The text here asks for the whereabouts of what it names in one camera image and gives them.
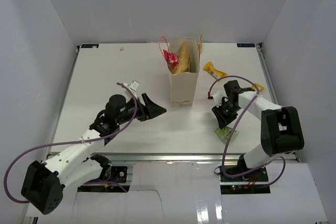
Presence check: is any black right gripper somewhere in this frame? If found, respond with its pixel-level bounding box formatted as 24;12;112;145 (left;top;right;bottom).
212;101;242;129

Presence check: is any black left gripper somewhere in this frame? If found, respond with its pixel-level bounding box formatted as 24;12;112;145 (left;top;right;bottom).
117;93;166;125

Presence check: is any green snack packet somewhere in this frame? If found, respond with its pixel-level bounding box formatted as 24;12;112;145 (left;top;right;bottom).
214;127;239;143

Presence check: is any red snack packet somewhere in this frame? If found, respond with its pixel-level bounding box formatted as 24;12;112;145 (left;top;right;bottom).
163;50;180;67

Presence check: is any brown kraft chips bag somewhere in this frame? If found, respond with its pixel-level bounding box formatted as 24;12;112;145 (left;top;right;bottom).
171;41;191;74

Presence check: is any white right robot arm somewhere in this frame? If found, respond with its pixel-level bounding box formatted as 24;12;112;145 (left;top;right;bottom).
207;80;304;182

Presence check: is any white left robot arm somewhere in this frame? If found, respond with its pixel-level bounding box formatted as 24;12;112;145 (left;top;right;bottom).
21;93;166;215

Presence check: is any beige paper gift bag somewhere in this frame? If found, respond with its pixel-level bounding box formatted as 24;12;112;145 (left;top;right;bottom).
159;36;202;108

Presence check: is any small yellow snack packet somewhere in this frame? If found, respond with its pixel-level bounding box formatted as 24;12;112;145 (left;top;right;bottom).
251;83;265;91

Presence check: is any yellow snack bar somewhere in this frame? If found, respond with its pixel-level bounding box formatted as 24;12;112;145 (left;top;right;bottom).
203;61;228;79

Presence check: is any green yellow candy wrapper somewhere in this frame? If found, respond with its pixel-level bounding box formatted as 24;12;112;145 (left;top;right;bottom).
198;43;203;52

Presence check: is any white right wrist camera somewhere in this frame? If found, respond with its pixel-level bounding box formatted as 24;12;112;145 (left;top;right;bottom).
210;91;224;108

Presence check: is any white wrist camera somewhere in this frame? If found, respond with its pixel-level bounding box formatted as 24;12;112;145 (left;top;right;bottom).
122;80;139;99
210;91;224;108

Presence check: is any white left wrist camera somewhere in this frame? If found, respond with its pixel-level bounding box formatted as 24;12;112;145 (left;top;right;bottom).
122;80;139;99

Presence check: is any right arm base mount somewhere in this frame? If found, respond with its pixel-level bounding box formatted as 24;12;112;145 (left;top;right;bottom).
214;167;270;195

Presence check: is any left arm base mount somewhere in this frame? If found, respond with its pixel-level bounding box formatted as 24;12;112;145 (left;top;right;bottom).
77;166;130;193

